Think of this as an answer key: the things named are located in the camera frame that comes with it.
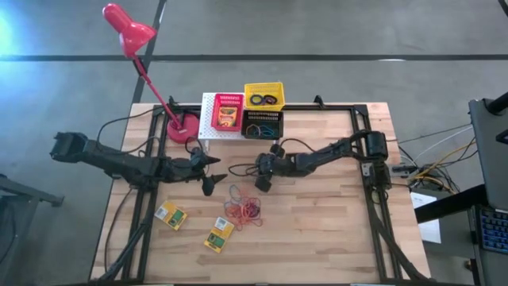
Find red desk lamp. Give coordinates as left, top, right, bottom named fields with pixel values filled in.
left=102, top=2, right=201, bottom=145

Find pile of rubber bands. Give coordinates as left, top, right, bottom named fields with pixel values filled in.
left=223, top=194, right=265, bottom=231

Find white perforated metal shelf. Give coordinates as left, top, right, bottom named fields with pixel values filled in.
left=197, top=92, right=282, bottom=154

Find black desk beam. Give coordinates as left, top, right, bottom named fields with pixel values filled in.
left=414, top=184, right=490, bottom=224

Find white paper sheet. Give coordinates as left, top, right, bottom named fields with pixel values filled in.
left=410, top=191, right=442, bottom=245

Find black plastic basket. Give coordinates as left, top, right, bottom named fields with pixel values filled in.
left=241, top=109, right=285, bottom=141

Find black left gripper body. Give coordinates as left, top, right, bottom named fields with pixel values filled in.
left=160, top=149, right=215, bottom=197

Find red plastic basket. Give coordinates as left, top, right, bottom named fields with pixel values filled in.
left=210, top=92, right=245, bottom=133

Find black aluminium table frame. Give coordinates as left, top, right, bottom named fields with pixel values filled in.
left=94, top=101, right=433, bottom=285

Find black computer keyboard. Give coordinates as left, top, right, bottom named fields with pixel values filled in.
left=478, top=206, right=508, bottom=255

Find brown cable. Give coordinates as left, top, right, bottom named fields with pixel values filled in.
left=103, top=186, right=134, bottom=275

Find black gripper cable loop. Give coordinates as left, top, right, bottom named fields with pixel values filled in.
left=228, top=162, right=263, bottom=178

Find yellow crayon box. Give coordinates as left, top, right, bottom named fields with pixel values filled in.
left=203, top=215, right=236, bottom=254
left=217, top=106, right=239, bottom=129
left=153, top=203, right=188, bottom=231

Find grey metal stand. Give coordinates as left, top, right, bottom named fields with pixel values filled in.
left=0, top=173, right=65, bottom=286

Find yellow plastic basket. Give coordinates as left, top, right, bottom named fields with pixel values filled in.
left=243, top=81, right=287, bottom=112

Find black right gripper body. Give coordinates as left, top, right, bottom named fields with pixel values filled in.
left=254, top=143, right=297, bottom=194

